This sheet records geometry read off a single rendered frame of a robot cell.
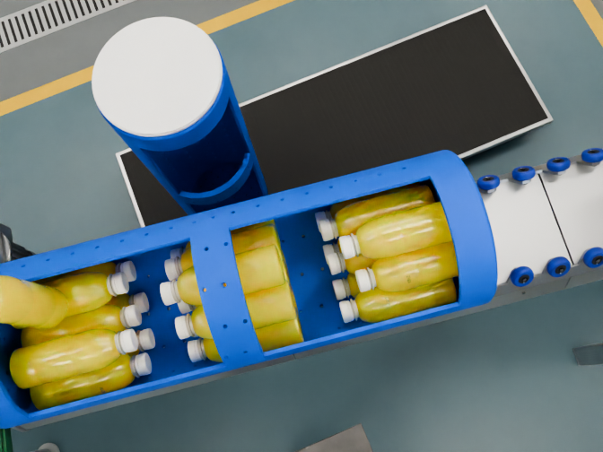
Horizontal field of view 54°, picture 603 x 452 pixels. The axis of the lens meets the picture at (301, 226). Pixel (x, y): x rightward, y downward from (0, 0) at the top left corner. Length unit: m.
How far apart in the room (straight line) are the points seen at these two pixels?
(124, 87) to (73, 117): 1.27
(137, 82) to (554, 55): 1.77
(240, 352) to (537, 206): 0.70
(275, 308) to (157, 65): 0.60
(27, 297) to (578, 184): 1.08
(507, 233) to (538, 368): 1.02
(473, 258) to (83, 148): 1.84
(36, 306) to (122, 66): 0.57
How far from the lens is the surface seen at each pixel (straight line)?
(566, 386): 2.29
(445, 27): 2.41
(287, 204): 0.98
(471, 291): 1.02
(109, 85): 1.34
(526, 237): 1.31
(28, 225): 2.51
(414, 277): 1.03
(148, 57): 1.35
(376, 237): 0.98
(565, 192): 1.37
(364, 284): 1.03
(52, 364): 1.10
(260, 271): 0.98
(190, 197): 1.64
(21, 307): 0.99
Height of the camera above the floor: 2.14
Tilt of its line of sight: 75 degrees down
